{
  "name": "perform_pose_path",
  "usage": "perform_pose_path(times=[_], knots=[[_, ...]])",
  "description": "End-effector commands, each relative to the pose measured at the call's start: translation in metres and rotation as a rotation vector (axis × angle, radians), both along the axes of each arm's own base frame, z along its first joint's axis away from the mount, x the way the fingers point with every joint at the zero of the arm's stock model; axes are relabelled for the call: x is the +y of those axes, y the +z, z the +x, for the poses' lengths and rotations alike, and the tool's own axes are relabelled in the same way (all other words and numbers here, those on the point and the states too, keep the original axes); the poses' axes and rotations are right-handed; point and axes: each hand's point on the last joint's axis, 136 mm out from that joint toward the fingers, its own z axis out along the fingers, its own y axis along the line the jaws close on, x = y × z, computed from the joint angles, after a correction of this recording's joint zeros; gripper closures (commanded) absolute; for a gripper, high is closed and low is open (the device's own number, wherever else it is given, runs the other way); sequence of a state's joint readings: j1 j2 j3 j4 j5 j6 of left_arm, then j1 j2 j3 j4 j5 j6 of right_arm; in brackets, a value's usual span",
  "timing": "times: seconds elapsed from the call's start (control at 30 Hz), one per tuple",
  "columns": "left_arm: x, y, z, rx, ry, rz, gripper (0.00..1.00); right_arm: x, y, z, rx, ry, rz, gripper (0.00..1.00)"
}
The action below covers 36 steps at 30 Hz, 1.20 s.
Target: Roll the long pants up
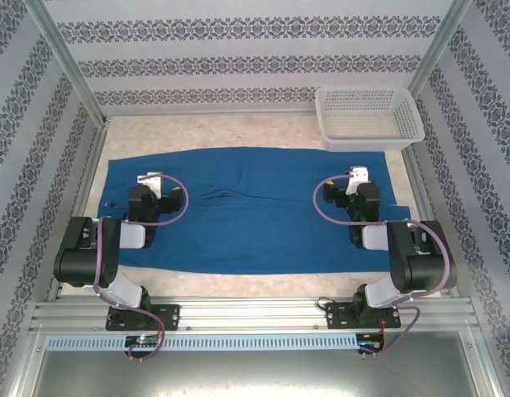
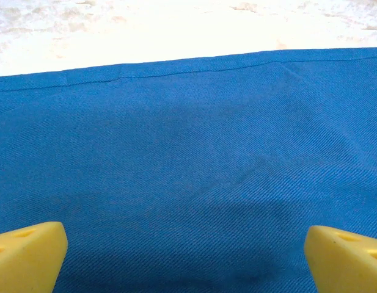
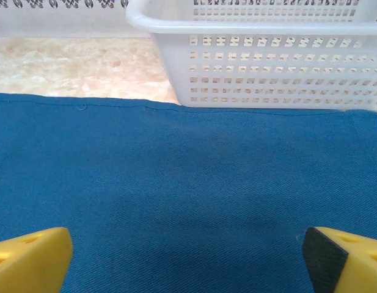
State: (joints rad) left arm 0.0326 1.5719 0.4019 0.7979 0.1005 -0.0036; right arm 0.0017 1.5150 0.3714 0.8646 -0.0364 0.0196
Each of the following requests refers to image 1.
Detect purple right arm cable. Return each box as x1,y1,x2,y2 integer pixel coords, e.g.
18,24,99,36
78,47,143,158
312,173,454,356

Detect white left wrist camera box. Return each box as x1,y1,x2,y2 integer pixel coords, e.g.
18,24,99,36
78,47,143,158
136,170,163,197

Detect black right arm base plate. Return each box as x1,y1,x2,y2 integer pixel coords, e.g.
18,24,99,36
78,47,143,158
325,301,403,331

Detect slotted grey cable duct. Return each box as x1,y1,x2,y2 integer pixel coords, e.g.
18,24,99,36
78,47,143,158
45,333,360,352

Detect small circuit board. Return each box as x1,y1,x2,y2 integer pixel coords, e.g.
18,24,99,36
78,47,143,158
125,335,163,348
357,332,384,347

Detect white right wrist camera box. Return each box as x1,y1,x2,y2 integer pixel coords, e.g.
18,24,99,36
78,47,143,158
346,165,369,194

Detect grey metal sheet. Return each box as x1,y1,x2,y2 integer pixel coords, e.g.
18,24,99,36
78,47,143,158
30,330,489,397

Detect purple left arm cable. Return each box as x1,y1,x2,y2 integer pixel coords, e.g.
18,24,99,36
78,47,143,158
92,173,191,363

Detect white plastic mesh basket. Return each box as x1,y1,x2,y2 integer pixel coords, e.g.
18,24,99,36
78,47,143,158
314,86,426,152

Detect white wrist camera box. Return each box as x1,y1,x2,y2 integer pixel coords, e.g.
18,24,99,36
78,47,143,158
346,165,369,194
136,170,163,197

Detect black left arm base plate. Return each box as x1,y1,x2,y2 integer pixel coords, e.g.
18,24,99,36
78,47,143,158
105,303,182,332

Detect blue long pants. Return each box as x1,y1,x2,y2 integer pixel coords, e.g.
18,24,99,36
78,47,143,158
98,146,412,277

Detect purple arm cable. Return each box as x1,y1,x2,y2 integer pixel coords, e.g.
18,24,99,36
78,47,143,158
312,173,454,356
92,173,191,363

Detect aluminium mounting rail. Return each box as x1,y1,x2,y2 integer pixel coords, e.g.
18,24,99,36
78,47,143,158
29,294,482,332

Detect aluminium frame post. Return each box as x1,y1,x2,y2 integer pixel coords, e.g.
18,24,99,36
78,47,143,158
24,0,108,122
406,0,475,101

